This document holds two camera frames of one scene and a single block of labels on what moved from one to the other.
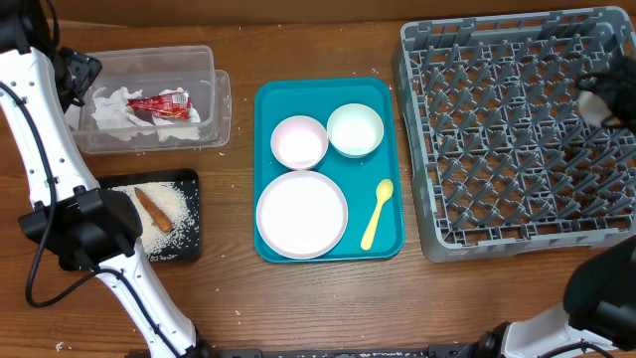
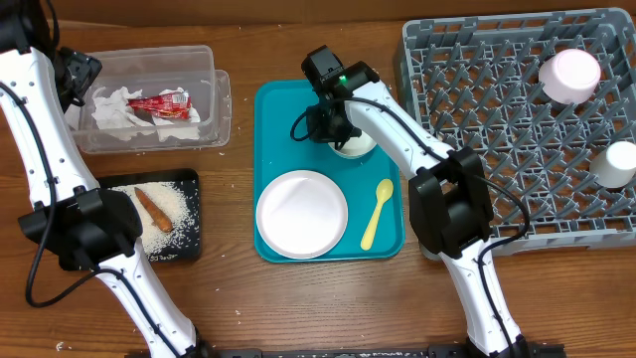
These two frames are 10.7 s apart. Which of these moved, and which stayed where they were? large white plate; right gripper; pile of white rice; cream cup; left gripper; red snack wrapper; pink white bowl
Moved: cream cup; right gripper; pink white bowl
Stayed: pile of white rice; large white plate; left gripper; red snack wrapper
